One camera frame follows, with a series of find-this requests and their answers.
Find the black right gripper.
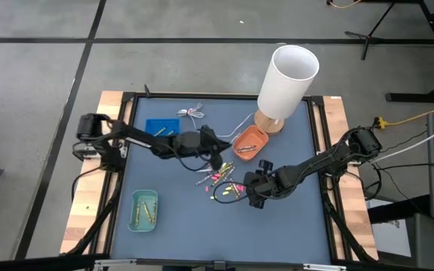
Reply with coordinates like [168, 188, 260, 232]
[245, 169, 284, 210]

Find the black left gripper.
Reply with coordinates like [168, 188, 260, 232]
[200, 125, 232, 159]

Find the orange plastic bin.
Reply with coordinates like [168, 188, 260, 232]
[231, 124, 270, 162]

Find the wooden lamp base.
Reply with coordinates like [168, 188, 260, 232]
[253, 108, 286, 136]

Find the blue plastic basket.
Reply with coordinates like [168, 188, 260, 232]
[144, 118, 181, 139]

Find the white lamp shade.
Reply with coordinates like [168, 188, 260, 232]
[256, 44, 320, 120]

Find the teal plastic tray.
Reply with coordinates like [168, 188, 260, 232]
[127, 189, 159, 233]

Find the wooden table side board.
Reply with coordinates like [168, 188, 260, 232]
[59, 90, 135, 255]
[313, 96, 380, 261]

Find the white storage box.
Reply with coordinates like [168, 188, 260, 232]
[367, 219, 412, 259]

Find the black tripod stand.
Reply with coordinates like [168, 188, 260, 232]
[344, 0, 397, 61]

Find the black desk leg stand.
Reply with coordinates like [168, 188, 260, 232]
[385, 0, 434, 105]

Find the white lamp cable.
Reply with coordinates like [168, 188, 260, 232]
[189, 111, 256, 139]

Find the black looped camera cable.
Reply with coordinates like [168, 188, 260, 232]
[212, 181, 250, 205]
[174, 149, 215, 173]

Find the white cable bundle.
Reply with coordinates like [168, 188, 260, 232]
[176, 102, 206, 120]

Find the black aluminium table frame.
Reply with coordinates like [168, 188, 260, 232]
[60, 90, 380, 271]

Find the silver metal bracket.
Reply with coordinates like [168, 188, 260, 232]
[302, 263, 348, 271]
[93, 257, 137, 269]

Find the yellow extension cord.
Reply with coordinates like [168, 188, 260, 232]
[374, 99, 434, 129]

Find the thick white cable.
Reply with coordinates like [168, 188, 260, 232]
[367, 118, 434, 165]

